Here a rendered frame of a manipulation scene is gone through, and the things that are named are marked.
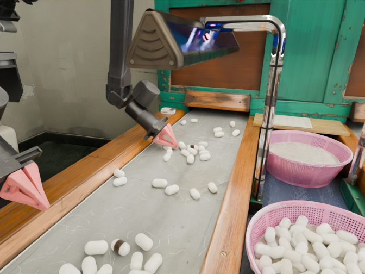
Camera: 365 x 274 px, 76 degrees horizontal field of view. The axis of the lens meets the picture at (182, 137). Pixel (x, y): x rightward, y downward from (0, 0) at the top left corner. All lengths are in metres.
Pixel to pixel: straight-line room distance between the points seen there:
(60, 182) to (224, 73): 0.80
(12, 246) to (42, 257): 0.06
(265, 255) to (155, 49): 0.37
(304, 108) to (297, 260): 0.75
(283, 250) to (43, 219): 0.45
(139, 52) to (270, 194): 0.54
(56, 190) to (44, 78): 2.33
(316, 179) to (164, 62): 0.58
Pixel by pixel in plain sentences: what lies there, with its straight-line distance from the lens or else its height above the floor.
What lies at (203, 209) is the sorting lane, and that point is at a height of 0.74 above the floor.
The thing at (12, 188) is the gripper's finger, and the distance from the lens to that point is 0.49.
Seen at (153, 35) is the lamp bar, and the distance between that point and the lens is 0.32.
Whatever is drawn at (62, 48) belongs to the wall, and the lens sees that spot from 2.65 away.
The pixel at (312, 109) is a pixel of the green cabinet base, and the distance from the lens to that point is 1.12.
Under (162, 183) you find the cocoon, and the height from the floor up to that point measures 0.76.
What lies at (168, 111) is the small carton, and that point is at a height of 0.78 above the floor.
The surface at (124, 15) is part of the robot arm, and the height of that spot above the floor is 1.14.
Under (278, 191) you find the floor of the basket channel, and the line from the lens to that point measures 0.74.
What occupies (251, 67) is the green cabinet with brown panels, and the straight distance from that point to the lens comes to 1.09.
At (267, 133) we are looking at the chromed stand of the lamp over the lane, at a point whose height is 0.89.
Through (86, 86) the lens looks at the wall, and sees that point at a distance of 2.55.
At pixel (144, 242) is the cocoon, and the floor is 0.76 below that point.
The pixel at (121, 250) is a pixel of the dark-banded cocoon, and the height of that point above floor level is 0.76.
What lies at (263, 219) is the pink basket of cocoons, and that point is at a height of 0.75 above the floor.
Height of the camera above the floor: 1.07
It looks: 22 degrees down
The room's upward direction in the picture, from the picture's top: straight up
